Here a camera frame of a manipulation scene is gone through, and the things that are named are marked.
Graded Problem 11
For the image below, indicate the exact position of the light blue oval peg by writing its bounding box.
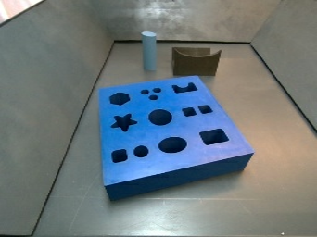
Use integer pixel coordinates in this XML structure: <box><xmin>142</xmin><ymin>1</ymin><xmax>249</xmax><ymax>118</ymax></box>
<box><xmin>142</xmin><ymin>31</ymin><xmax>157</xmax><ymax>71</ymax></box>

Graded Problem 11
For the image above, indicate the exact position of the blue shape sorting board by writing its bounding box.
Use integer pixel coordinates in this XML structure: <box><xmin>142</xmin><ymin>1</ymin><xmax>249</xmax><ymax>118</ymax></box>
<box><xmin>99</xmin><ymin>76</ymin><xmax>254</xmax><ymax>200</ymax></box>

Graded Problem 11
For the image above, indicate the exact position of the dark curved holder block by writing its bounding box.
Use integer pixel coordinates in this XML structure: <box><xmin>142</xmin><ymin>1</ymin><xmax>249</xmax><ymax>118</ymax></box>
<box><xmin>173</xmin><ymin>47</ymin><xmax>222</xmax><ymax>76</ymax></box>

